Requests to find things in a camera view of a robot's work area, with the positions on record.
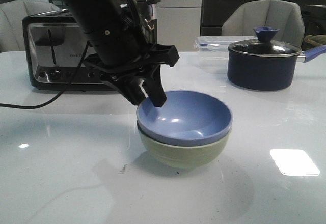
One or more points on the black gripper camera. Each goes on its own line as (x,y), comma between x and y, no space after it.
(122,66)

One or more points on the blue plastic bowl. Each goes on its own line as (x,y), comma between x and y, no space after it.
(187,118)

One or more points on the green plastic bowl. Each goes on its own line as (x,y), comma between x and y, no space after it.
(180,156)

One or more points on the clear plastic food container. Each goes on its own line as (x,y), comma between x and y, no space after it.
(213,52)

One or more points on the white cabinet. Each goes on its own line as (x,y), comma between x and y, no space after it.
(178,23)

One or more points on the black chrome four-slot toaster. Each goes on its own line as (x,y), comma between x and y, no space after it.
(54,45)

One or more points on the dark counter unit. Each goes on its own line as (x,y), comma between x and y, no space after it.
(221,10)

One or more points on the dark blue saucepan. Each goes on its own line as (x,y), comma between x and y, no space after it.
(266,72)

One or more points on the grey upholstered chair right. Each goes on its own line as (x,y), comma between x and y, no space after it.
(282,15)

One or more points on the grey upholstered chair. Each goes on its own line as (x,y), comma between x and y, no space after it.
(282,15)
(12,14)

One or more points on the glass pot lid blue knob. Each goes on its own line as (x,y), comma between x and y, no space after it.
(264,45)

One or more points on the grey upholstered chair left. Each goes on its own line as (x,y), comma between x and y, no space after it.
(12,14)

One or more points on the olive cloth at right edge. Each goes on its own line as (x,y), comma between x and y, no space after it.
(311,41)

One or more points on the black robot arm camera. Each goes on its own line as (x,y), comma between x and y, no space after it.
(112,27)

